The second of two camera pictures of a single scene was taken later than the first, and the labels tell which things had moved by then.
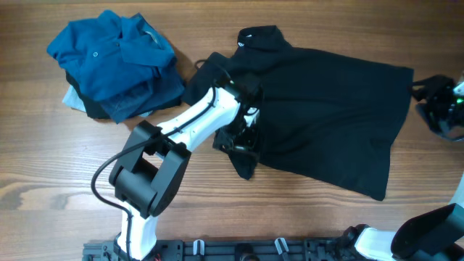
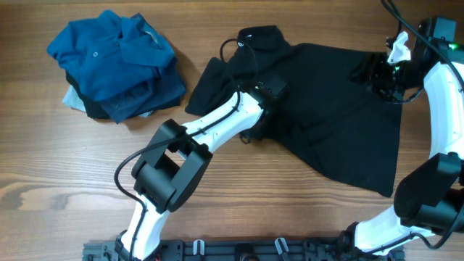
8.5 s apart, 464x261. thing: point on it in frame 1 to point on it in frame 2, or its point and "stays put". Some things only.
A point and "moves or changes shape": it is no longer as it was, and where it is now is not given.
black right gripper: (436, 88) to (370, 69)
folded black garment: (94, 108) stays put
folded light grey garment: (72, 99) stays put
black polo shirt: (336, 117) moves or changes shape
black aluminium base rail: (270, 249) stays put
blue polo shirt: (113, 55) stays put
